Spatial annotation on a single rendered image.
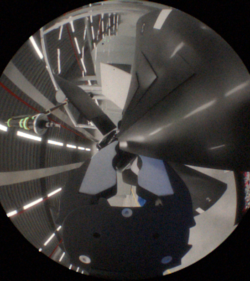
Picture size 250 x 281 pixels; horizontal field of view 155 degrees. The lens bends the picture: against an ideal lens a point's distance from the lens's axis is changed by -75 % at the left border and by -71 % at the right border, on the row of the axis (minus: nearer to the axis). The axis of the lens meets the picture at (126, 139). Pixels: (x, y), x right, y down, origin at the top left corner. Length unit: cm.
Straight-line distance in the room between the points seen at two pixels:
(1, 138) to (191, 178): 510
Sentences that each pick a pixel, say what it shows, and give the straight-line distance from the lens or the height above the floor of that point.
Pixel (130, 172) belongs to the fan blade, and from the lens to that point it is 45.
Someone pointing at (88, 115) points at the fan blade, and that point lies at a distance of 32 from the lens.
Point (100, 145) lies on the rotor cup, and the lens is 28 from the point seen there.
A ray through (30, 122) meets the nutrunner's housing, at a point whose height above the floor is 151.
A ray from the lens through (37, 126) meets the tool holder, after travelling 34.
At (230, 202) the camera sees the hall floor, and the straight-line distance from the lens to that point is 133.
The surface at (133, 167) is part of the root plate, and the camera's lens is 32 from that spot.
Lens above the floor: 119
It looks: 3 degrees down
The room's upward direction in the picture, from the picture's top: 83 degrees counter-clockwise
